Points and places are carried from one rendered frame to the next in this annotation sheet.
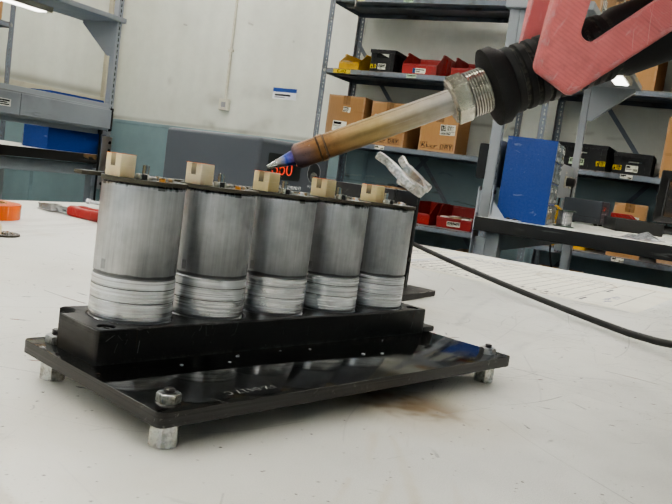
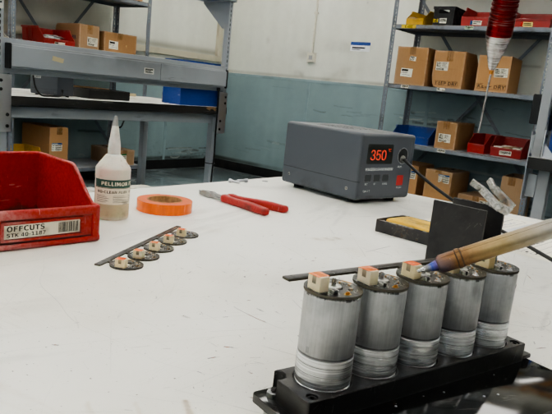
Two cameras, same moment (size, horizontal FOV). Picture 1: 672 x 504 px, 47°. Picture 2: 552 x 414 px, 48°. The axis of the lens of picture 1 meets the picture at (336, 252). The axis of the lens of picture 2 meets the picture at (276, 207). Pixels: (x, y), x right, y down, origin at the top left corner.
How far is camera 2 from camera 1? 0.08 m
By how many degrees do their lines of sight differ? 12
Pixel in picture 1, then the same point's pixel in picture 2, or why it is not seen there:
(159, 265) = (345, 351)
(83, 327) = (296, 397)
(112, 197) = (314, 306)
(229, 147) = (337, 140)
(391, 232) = (501, 292)
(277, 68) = (354, 25)
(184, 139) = (301, 131)
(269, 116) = (347, 66)
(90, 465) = not seen: outside the picture
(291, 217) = (431, 298)
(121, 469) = not seen: outside the picture
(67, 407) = not seen: outside the picture
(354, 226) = (475, 295)
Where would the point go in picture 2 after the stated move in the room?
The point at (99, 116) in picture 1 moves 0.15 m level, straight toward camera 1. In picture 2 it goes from (218, 77) to (218, 76)
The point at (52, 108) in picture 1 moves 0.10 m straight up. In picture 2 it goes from (183, 73) to (185, 53)
